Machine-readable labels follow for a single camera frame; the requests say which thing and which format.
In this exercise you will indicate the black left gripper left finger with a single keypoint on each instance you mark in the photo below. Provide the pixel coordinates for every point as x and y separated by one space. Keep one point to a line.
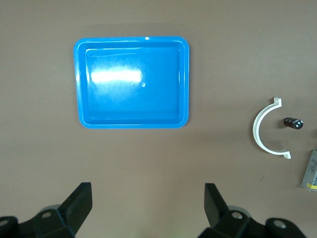
71 213

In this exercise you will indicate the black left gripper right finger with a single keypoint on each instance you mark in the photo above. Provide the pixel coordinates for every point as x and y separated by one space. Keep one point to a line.
218 218

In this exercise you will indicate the black cylindrical capacitor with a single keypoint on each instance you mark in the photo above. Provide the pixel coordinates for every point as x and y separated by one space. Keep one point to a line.
292 122

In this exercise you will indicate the brown table mat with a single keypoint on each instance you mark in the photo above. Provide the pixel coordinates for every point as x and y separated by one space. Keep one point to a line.
158 161

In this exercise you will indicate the metal mesh power supply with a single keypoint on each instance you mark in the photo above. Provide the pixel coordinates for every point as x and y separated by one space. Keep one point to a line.
311 171

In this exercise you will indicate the blue plastic tray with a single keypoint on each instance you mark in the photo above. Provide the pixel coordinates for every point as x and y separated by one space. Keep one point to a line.
133 104

